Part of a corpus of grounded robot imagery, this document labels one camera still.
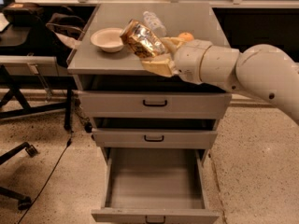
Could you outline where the grey top drawer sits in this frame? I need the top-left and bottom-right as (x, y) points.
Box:
(78, 91), (231, 119)

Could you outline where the black floor cable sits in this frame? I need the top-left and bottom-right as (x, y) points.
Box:
(16, 131), (73, 224)

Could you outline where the black office chair base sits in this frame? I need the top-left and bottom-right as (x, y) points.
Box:
(0, 141), (39, 211)

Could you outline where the clear plastic water bottle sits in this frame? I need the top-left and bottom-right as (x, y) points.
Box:
(143, 11), (166, 37)

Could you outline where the grey drawer cabinet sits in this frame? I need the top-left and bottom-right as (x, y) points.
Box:
(68, 3), (228, 158)

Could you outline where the black desk frame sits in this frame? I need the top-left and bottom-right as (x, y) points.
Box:
(0, 64), (72, 131)

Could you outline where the black box on desk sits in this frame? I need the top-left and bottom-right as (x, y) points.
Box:
(3, 2), (44, 26)

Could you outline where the orange fruit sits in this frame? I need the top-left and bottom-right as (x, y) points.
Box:
(178, 33), (194, 41)

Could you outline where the dark bag with strap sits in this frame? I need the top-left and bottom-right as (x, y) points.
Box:
(46, 13), (85, 67)

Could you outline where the grey drawer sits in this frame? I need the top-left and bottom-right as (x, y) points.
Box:
(93, 129), (217, 149)
(78, 91), (231, 119)
(92, 148), (219, 224)

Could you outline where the grey middle drawer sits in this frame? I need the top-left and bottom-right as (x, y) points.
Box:
(93, 129), (217, 149)

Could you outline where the white paper bowl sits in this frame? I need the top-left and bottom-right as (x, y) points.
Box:
(91, 28), (123, 53)

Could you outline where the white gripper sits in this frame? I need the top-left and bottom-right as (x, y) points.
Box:
(141, 37), (212, 85)

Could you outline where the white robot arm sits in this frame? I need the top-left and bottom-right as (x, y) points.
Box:
(141, 37), (299, 124)

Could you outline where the grey bottom drawer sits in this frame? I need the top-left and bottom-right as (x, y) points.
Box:
(92, 148), (219, 224)

